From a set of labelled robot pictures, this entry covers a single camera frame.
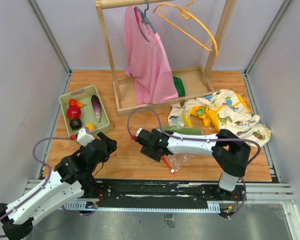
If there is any yellow plush fruit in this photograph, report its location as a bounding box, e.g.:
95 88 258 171
85 123 96 132

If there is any clear zip top bag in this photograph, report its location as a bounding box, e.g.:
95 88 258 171
161 153 195 174

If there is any green plush vegetable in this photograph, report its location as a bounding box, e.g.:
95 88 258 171
162 125 204 136

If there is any yellow plush banana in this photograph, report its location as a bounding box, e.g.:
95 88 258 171
182 111 194 128

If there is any red plush fruit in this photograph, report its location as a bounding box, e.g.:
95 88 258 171
66 106 82 120

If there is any purple plush eggplant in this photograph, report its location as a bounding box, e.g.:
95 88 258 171
91 95 101 122

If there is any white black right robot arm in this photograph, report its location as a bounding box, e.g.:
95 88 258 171
135 128 251 200

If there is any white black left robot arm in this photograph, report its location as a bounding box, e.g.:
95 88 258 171
0 132 117 240

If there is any dark purple plush fruit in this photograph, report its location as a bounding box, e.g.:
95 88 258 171
69 118 83 130

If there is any light green plastic basket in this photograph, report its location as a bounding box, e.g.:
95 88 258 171
59 85 111 136

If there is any red orange plush pepper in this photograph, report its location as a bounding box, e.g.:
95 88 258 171
68 98 85 108

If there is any green cloth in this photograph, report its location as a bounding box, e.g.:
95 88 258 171
173 76 186 98

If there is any wooden clothes rack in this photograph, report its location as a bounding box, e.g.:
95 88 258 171
95 0 236 116

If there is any cartoon print children's garment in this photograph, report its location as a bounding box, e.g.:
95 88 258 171
168 89 271 147

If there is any pink t-shirt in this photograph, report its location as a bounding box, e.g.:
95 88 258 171
124 6 178 105

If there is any grey clothes hanger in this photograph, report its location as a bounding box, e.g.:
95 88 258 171
133 0 157 43

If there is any yellow clothes hanger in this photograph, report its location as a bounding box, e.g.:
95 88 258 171
152 0 219 57

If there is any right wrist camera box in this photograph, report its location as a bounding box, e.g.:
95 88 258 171
131 128 152 146

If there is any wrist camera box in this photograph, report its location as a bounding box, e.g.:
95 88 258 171
70 127 95 147
131 128 152 146

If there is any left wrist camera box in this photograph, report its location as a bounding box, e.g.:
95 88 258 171
70 127 95 147

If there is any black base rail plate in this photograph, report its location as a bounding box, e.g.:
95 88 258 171
79 179 246 202

